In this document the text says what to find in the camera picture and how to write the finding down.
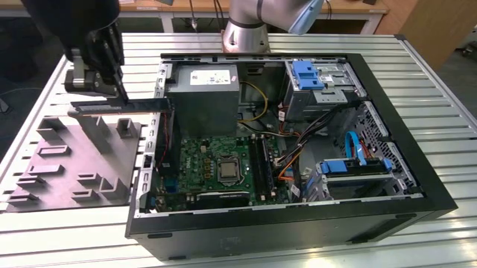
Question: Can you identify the wooden cabinet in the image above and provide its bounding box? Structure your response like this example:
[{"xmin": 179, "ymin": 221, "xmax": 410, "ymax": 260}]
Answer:
[{"xmin": 383, "ymin": 0, "xmax": 477, "ymax": 72}]

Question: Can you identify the grey power supply unit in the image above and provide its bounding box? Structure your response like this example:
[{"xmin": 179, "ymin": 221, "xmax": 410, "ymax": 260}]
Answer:
[{"xmin": 165, "ymin": 64, "xmax": 241, "ymax": 137}]

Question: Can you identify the wooden desk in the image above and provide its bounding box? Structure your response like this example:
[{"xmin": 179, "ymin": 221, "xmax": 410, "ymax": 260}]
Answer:
[{"xmin": 0, "ymin": 0, "xmax": 388, "ymax": 36}]

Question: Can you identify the dark RAM stick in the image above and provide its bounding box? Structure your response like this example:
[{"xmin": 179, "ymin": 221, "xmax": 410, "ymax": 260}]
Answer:
[
  {"xmin": 68, "ymin": 98, "xmax": 169, "ymax": 117},
  {"xmin": 260, "ymin": 136, "xmax": 276, "ymax": 196}
]

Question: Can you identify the black open PC case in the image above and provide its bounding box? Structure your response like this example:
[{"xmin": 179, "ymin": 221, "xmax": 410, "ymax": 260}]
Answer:
[{"xmin": 124, "ymin": 52, "xmax": 458, "ymax": 262}]

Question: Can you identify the metal drive cage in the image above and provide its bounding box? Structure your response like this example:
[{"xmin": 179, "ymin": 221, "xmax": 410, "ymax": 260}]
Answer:
[{"xmin": 284, "ymin": 58, "xmax": 368, "ymax": 121}]

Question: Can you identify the blue plastic drive latch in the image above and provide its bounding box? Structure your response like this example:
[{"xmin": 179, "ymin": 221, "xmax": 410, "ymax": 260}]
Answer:
[{"xmin": 292, "ymin": 60, "xmax": 324, "ymax": 90}]

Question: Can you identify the black cable bundle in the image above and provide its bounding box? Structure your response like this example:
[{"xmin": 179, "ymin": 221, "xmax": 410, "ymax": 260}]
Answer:
[{"xmin": 275, "ymin": 103, "xmax": 358, "ymax": 165}]

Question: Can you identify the black graphics card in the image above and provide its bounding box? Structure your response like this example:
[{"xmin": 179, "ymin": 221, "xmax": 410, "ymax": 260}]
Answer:
[{"xmin": 188, "ymin": 191, "xmax": 251, "ymax": 210}]

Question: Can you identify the silver CPU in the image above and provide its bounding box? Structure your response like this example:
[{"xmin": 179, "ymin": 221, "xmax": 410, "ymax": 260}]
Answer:
[{"xmin": 217, "ymin": 161, "xmax": 239, "ymax": 179}]

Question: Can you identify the grey plastic parts rack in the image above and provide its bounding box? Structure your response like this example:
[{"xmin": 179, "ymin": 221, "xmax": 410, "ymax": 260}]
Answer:
[{"xmin": 0, "ymin": 114, "xmax": 144, "ymax": 214}]

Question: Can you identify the office chair base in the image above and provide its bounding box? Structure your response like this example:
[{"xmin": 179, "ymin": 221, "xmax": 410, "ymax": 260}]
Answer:
[{"xmin": 454, "ymin": 41, "xmax": 477, "ymax": 58}]

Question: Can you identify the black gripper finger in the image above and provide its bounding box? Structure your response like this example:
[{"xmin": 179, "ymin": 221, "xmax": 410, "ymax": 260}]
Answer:
[
  {"xmin": 64, "ymin": 49, "xmax": 112, "ymax": 98},
  {"xmin": 86, "ymin": 23, "xmax": 129, "ymax": 106}
]

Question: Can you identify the metal disk bay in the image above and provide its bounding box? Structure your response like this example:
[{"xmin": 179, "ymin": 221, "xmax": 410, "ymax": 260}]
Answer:
[{"xmin": 316, "ymin": 167, "xmax": 426, "ymax": 202}]

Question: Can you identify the orange red wire bundle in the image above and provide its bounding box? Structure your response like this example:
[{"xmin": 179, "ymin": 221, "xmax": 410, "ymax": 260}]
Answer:
[{"xmin": 277, "ymin": 160, "xmax": 299, "ymax": 182}]

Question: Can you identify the hard disk in blue carrier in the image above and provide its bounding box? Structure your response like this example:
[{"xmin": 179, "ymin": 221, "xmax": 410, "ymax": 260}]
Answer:
[{"xmin": 319, "ymin": 157, "xmax": 392, "ymax": 176}]

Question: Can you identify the blue flat data wire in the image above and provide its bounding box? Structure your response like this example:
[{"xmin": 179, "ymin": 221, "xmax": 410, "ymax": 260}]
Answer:
[{"xmin": 344, "ymin": 130, "xmax": 368, "ymax": 166}]

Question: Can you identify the green motherboard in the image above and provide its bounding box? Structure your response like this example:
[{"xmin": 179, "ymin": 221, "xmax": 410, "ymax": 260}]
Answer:
[{"xmin": 159, "ymin": 135, "xmax": 295, "ymax": 209}]

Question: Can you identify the metal CPU socket cover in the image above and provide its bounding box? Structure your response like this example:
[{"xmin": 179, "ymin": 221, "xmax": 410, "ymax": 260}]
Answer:
[{"xmin": 215, "ymin": 155, "xmax": 243, "ymax": 187}]

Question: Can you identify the yellow wire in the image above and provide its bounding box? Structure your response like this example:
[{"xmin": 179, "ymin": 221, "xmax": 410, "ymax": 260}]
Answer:
[{"xmin": 237, "ymin": 80, "xmax": 268, "ymax": 122}]

